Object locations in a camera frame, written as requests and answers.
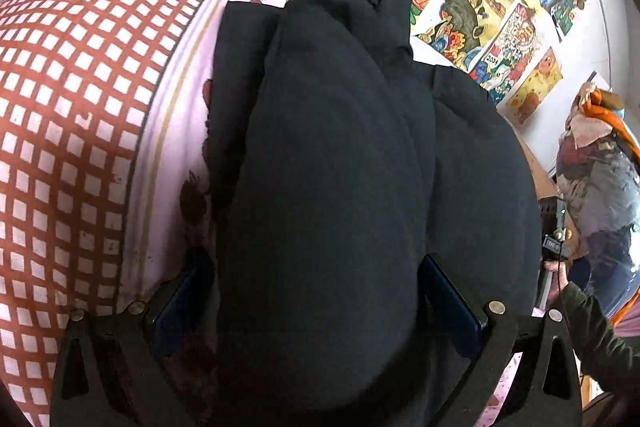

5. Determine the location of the black garment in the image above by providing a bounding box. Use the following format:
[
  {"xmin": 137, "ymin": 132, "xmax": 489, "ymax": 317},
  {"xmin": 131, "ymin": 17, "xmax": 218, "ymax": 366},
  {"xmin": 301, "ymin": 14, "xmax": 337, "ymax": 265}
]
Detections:
[{"xmin": 208, "ymin": 0, "xmax": 540, "ymax": 426}]

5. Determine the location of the red hair kid drawing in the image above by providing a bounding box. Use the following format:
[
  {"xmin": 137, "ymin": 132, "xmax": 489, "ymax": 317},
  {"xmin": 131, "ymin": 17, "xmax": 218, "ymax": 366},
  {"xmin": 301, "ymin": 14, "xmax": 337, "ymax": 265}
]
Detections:
[{"xmin": 549, "ymin": 0, "xmax": 588, "ymax": 37}]

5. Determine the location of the landscape whale drawing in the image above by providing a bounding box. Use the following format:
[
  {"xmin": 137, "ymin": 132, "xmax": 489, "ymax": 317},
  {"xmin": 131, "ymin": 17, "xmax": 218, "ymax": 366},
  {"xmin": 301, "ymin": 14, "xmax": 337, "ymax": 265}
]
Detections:
[{"xmin": 414, "ymin": 0, "xmax": 516, "ymax": 72}]

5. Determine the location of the wooden bed frame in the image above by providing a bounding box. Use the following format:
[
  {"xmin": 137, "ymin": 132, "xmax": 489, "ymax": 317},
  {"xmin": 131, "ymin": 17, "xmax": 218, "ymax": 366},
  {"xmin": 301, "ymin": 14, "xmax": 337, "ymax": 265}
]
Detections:
[{"xmin": 514, "ymin": 130, "xmax": 558, "ymax": 199}]

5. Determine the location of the city collage drawing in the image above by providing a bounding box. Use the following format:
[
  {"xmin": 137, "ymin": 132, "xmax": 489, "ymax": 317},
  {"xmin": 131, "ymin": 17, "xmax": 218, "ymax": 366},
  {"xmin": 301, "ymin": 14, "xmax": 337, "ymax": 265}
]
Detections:
[{"xmin": 470, "ymin": 2, "xmax": 540, "ymax": 105}]

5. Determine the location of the red white checkered pillow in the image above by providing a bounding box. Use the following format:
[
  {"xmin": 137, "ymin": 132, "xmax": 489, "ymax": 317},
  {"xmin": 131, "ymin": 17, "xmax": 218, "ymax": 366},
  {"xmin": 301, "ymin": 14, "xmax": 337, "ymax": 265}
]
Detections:
[{"xmin": 1, "ymin": 0, "xmax": 203, "ymax": 426}]

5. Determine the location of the plastic wrapped clothes bundle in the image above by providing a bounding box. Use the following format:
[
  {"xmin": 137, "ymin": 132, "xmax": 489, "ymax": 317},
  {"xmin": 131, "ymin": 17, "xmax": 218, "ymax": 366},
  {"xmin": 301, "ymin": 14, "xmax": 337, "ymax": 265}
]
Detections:
[{"xmin": 555, "ymin": 80, "xmax": 639, "ymax": 323}]

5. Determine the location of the yellow bear drawing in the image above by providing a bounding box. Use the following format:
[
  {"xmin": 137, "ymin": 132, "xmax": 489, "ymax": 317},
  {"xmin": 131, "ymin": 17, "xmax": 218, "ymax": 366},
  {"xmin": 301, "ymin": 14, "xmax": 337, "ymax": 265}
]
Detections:
[{"xmin": 506, "ymin": 48, "xmax": 563, "ymax": 126}]

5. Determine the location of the person right hand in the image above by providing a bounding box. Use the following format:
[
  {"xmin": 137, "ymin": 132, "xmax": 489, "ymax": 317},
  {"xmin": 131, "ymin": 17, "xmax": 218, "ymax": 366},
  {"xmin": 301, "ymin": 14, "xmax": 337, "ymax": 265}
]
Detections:
[{"xmin": 544, "ymin": 260, "xmax": 568, "ymax": 308}]

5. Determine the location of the pink apple print bedsheet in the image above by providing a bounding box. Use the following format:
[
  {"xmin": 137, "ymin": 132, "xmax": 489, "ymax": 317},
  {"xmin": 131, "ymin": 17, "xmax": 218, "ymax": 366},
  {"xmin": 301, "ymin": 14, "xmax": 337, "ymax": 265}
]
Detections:
[{"xmin": 116, "ymin": 0, "xmax": 285, "ymax": 311}]

